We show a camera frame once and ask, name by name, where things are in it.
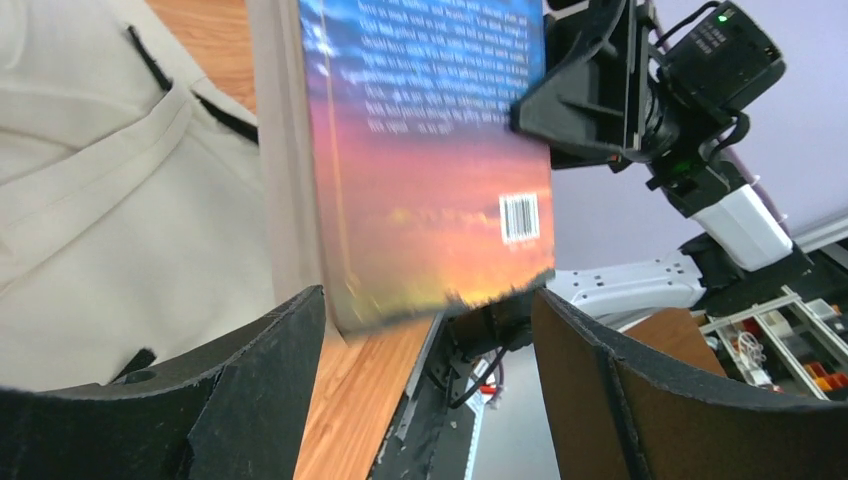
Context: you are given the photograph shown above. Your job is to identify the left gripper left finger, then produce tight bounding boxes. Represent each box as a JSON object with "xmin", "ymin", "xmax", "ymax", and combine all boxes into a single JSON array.
[{"xmin": 1, "ymin": 285, "xmax": 326, "ymax": 479}]

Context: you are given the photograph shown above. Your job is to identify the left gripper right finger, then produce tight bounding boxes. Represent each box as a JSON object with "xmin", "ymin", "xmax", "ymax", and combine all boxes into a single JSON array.
[{"xmin": 531, "ymin": 289, "xmax": 847, "ymax": 479}]

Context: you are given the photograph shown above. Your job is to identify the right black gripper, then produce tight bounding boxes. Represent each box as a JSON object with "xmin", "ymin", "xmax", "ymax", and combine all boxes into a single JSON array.
[{"xmin": 510, "ymin": 1, "xmax": 751, "ymax": 176}]

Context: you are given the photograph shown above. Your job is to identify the blue sunset cover book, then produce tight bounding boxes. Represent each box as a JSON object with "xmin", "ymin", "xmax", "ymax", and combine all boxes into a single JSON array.
[{"xmin": 246, "ymin": 0, "xmax": 555, "ymax": 335}]

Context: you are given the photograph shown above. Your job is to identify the beige canvas backpack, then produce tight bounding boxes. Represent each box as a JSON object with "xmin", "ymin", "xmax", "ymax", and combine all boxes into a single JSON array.
[{"xmin": 1, "ymin": 1, "xmax": 307, "ymax": 392}]

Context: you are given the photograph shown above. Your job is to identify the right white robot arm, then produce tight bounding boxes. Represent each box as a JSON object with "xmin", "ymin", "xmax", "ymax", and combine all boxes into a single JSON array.
[{"xmin": 510, "ymin": 1, "xmax": 813, "ymax": 317}]

